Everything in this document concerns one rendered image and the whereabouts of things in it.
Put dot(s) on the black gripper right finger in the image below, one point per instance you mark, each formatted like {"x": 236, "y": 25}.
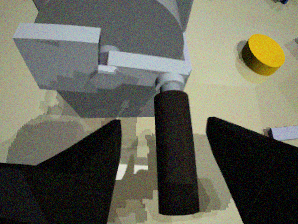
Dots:
{"x": 260, "y": 172}

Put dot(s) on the yellow short cylinder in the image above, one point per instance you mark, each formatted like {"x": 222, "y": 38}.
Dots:
{"x": 263, "y": 54}

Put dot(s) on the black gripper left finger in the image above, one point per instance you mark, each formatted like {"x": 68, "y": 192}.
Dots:
{"x": 72, "y": 187}

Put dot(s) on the grey flat bar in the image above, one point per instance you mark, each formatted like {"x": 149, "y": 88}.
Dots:
{"x": 284, "y": 133}

